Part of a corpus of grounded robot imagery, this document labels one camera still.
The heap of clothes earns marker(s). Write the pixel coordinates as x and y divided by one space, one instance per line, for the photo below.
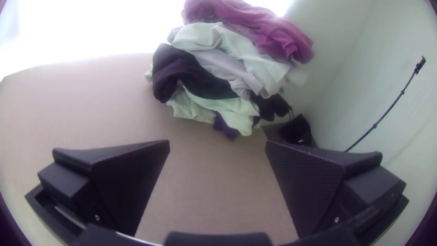
232 58

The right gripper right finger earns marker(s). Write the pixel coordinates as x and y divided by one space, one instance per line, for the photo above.
307 184

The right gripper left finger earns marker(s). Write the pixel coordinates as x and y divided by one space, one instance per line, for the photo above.
126 177

